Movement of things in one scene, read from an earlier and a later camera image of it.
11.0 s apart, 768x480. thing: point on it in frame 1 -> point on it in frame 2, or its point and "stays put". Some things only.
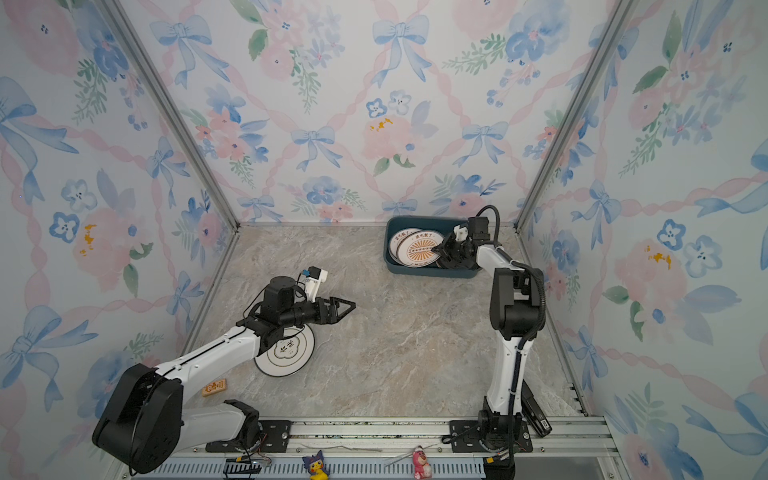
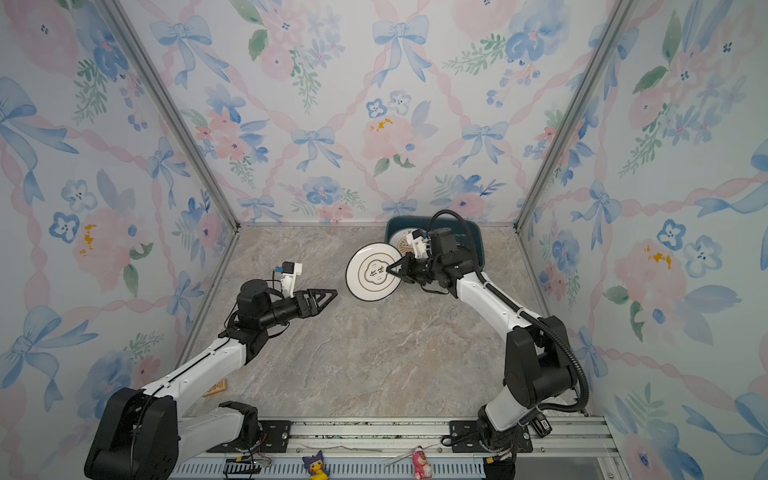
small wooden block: x=215 y=387 stays put
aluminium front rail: x=562 y=449 stays put
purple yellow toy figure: x=315 y=466 stays put
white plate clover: x=287 y=355 -> x=366 y=271
